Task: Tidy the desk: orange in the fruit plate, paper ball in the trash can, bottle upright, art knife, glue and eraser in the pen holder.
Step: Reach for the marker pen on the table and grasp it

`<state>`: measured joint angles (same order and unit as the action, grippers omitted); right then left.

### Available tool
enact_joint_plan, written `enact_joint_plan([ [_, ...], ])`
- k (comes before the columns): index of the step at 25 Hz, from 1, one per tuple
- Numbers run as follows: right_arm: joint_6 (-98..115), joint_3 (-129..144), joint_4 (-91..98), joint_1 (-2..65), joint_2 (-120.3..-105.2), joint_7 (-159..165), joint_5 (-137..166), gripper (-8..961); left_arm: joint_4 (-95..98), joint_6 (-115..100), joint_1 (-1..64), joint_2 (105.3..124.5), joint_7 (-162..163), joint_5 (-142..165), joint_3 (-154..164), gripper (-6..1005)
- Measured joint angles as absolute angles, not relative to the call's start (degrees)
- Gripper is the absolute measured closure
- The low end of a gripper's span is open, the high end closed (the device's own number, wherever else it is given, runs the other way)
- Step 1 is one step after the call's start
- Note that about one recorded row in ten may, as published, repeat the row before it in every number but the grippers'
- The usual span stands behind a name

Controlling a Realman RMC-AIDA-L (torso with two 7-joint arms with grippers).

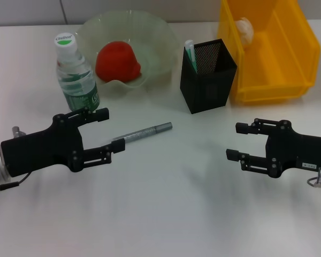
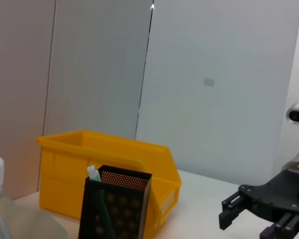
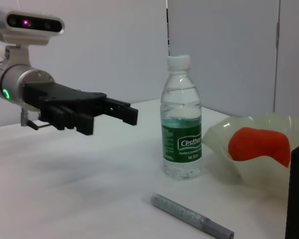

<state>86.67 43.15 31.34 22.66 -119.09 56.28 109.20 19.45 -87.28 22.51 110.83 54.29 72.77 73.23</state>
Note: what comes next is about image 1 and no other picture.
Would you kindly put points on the black mesh pen holder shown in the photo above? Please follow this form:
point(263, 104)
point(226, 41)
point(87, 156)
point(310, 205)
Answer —
point(208, 91)

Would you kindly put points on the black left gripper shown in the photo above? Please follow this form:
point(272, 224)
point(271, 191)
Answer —
point(42, 150)

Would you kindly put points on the grey marker pen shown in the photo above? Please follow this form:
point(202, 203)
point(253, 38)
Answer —
point(144, 132)

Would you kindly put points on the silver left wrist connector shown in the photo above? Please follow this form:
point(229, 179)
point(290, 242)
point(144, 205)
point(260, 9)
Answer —
point(17, 131)

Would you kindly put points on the white paper ball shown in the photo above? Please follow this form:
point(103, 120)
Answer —
point(244, 32)

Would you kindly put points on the green glass fruit plate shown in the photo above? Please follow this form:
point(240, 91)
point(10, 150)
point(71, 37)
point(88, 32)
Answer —
point(155, 40)

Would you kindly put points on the yellow plastic bin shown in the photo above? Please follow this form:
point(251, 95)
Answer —
point(283, 53)

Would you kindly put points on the clear bottle with green label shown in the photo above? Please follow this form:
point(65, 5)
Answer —
point(80, 88)

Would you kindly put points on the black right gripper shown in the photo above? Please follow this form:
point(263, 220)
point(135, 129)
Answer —
point(297, 152)

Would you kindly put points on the green utility knife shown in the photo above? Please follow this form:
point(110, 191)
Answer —
point(191, 56)

